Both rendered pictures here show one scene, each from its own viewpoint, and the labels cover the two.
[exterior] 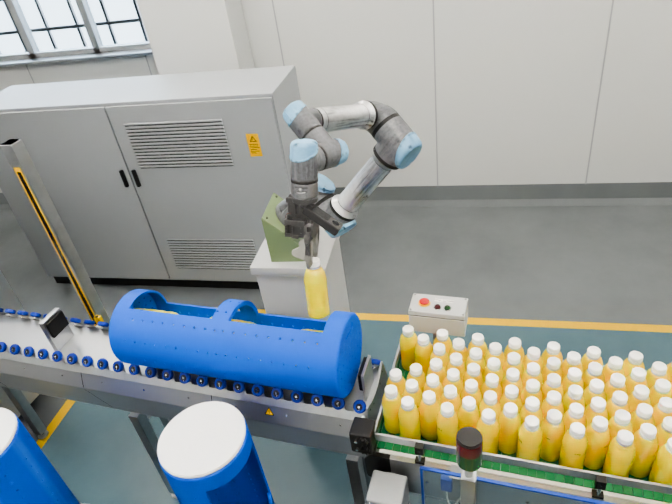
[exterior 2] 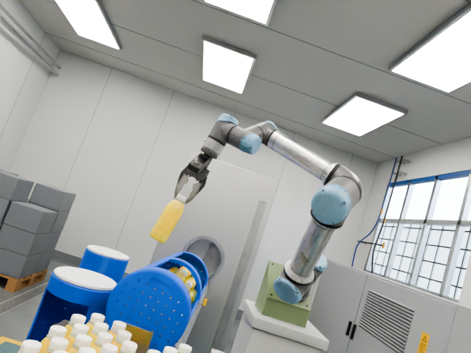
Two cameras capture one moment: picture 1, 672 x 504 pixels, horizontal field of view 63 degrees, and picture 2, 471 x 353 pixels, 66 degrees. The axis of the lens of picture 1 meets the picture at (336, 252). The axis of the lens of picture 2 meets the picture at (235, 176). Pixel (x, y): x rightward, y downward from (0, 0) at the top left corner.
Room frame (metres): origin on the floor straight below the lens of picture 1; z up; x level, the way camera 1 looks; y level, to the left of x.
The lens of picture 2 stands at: (0.99, -1.26, 1.46)
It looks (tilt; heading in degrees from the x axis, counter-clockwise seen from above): 7 degrees up; 70
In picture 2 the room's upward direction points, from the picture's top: 19 degrees clockwise
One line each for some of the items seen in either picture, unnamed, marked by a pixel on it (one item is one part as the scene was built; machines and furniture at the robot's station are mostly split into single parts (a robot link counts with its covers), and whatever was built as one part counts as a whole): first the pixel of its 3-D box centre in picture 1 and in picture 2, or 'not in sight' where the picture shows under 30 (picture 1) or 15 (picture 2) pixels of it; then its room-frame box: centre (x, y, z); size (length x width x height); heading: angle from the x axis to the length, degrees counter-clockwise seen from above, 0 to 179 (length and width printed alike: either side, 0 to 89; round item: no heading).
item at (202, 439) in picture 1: (201, 437); (86, 278); (1.11, 0.50, 1.03); 0.28 x 0.28 x 0.01
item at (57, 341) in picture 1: (58, 329); not in sight; (1.80, 1.20, 1.00); 0.10 x 0.04 x 0.15; 158
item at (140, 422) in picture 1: (158, 455); not in sight; (1.62, 0.96, 0.31); 0.06 x 0.06 x 0.63; 68
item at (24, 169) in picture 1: (91, 302); (226, 313); (2.16, 1.22, 0.85); 0.06 x 0.06 x 1.70; 68
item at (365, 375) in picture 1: (365, 377); (132, 346); (1.29, -0.03, 0.99); 0.10 x 0.02 x 0.12; 158
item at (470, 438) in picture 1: (469, 456); not in sight; (0.81, -0.25, 1.18); 0.06 x 0.06 x 0.16
